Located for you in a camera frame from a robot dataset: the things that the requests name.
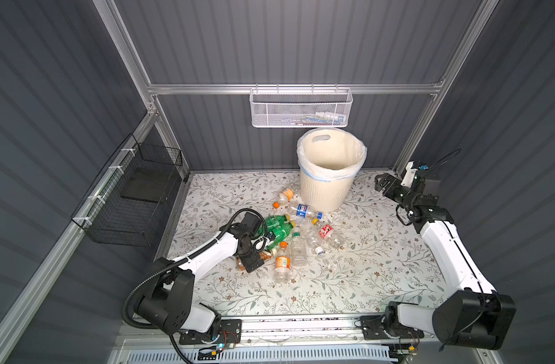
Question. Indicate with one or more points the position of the items in white basket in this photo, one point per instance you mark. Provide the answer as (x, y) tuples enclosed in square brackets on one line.
[(319, 118)]

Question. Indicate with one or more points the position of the aluminium front rail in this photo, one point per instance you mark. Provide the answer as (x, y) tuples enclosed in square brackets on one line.
[(276, 329)]

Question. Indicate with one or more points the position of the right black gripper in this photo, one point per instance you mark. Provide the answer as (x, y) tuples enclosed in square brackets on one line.
[(394, 184)]

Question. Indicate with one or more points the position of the small bottle orange cap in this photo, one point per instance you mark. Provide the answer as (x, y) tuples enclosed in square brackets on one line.
[(284, 198)]

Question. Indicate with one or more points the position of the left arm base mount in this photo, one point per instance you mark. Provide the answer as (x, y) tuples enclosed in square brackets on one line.
[(226, 331)]

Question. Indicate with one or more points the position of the Pepsi bottle near bin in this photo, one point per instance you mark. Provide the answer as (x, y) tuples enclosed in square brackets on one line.
[(300, 210)]

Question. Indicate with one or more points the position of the white wire wall basket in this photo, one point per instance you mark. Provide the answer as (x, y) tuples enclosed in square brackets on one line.
[(271, 106)]

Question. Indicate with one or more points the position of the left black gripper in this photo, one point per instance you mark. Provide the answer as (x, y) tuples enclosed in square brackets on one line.
[(249, 262)]

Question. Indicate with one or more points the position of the green soda bottle yellow cap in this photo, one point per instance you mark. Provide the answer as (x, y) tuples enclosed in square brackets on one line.
[(279, 233)]

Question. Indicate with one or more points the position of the black wire wall basket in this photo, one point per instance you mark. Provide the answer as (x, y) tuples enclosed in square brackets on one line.
[(129, 205)]

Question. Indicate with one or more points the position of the clear bottle white cap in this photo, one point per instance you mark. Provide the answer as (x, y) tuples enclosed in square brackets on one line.
[(314, 241)]

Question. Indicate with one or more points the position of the white ribbed trash bin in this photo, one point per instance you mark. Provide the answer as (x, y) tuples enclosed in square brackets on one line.
[(329, 160)]

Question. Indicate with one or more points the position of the clear bottle red label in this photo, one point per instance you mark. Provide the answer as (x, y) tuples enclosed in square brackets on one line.
[(331, 235)]

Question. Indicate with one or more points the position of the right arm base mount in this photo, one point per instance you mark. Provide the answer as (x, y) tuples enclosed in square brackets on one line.
[(377, 327)]

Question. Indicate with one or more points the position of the clear bottle green cap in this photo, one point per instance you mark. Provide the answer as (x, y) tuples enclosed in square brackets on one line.
[(298, 250)]

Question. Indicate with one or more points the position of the brown coffee drink bottle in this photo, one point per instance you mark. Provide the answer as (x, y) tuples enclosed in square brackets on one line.
[(264, 255)]

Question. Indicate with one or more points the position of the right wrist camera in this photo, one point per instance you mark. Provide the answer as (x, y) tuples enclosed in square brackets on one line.
[(411, 170)]

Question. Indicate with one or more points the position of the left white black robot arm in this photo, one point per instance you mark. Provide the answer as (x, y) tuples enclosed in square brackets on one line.
[(164, 300)]

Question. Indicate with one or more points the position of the clear bottle orange label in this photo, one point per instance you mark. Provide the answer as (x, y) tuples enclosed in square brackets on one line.
[(282, 268)]

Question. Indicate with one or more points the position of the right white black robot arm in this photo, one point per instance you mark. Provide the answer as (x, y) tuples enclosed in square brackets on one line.
[(474, 314)]

